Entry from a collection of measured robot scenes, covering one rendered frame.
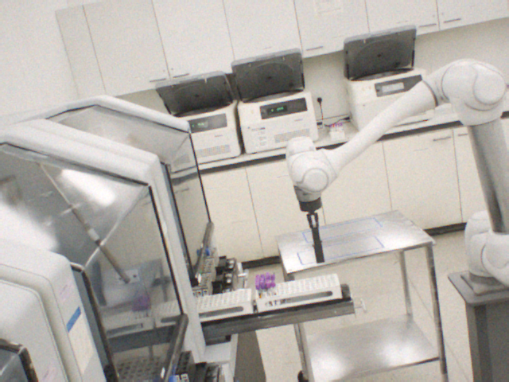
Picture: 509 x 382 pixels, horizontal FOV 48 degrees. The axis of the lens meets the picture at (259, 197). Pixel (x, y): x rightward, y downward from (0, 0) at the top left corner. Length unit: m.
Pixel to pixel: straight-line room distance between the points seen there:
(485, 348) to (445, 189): 2.33
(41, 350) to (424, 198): 3.81
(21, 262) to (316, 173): 0.94
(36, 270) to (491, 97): 1.30
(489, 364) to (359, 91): 2.46
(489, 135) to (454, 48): 3.19
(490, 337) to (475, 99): 0.94
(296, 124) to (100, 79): 1.54
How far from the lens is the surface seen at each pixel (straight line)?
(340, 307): 2.04
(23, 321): 0.89
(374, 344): 2.79
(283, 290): 2.06
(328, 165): 1.73
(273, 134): 4.23
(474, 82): 1.77
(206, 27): 4.47
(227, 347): 2.05
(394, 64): 4.78
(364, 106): 4.26
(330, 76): 4.83
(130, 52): 4.57
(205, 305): 2.08
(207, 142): 4.26
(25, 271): 0.99
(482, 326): 2.30
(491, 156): 1.89
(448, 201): 4.55
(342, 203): 4.38
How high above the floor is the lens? 1.74
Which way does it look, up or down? 16 degrees down
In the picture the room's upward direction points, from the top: 12 degrees counter-clockwise
